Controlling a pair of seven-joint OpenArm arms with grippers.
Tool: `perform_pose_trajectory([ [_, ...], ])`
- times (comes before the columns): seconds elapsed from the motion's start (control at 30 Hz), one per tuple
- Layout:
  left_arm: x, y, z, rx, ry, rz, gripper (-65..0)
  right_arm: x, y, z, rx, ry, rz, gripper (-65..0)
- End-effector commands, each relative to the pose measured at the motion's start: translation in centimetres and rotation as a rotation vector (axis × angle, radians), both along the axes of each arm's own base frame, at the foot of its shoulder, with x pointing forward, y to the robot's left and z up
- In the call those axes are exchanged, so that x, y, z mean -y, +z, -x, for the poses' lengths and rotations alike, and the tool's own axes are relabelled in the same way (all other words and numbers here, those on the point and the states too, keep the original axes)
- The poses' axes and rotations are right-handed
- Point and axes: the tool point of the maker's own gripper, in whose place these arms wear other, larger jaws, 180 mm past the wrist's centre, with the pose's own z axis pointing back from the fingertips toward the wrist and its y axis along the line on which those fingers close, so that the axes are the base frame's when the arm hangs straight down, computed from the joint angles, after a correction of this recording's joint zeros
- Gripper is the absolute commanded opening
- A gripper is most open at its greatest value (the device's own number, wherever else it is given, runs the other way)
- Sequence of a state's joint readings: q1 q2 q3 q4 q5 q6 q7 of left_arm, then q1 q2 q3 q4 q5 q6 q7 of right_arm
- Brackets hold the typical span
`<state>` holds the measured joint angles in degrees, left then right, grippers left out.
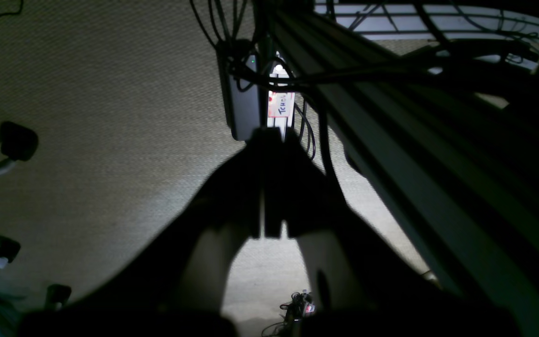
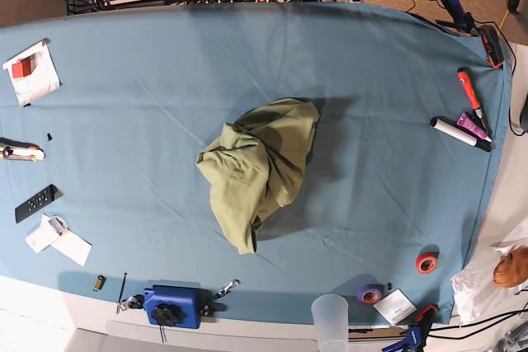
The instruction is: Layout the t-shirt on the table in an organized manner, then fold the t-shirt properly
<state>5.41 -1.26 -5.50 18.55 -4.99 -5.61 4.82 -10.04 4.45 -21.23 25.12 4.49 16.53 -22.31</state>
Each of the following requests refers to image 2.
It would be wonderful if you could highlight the olive green t-shirt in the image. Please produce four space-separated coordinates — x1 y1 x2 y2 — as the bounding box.
196 98 319 255

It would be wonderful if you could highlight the silver carabiner clip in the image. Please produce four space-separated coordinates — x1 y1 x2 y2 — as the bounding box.
213 279 240 299

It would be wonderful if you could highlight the blue table cloth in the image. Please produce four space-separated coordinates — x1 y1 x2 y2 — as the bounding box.
1 3 512 325

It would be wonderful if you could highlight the translucent plastic cup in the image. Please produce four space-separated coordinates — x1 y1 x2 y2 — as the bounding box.
311 294 349 352

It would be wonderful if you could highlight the purple tape roll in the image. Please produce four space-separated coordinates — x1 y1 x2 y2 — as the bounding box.
356 284 384 305

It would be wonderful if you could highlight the black zip tie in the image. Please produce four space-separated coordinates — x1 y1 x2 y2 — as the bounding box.
115 272 127 314

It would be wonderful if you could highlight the white lint roller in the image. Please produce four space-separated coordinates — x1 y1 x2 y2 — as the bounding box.
430 117 492 153

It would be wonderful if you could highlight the orange tape roll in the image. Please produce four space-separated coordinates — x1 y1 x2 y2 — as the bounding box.
415 252 438 275

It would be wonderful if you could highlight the white printed card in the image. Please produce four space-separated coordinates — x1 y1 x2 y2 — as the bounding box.
374 289 416 326

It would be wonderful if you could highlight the pink tube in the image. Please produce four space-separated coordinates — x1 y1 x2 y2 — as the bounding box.
456 113 492 143

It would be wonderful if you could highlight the small green battery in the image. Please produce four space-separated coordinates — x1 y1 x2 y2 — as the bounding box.
92 275 106 292

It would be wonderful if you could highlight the white paper card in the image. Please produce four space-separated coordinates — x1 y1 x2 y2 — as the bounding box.
51 231 92 266

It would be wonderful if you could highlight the black remote control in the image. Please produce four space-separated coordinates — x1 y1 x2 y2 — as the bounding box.
15 184 63 223

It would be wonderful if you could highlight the white card box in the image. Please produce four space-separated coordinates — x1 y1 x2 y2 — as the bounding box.
26 214 68 253

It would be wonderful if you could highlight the blue black bar clamp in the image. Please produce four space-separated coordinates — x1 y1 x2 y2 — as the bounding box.
436 0 479 36

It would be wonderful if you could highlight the blue spring clamp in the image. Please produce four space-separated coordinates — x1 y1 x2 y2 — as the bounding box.
381 304 438 352

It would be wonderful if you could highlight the orange black clamp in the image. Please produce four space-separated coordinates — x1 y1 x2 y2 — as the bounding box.
478 24 504 68

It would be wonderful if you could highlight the orange white utility knife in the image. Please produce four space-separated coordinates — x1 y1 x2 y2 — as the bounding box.
1 138 45 162

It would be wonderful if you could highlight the small orange box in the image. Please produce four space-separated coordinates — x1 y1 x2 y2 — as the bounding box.
11 59 32 79

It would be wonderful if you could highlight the white plastic bag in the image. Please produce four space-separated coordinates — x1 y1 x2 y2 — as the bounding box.
451 219 527 325

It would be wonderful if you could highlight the brown bread roll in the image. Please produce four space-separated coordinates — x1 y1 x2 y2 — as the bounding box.
493 246 528 289

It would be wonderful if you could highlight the blue clamp mount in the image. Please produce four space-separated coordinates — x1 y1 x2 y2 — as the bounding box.
143 285 215 329

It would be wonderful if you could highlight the orange handled screwdriver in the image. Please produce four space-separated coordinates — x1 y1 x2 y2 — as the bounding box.
457 68 488 131

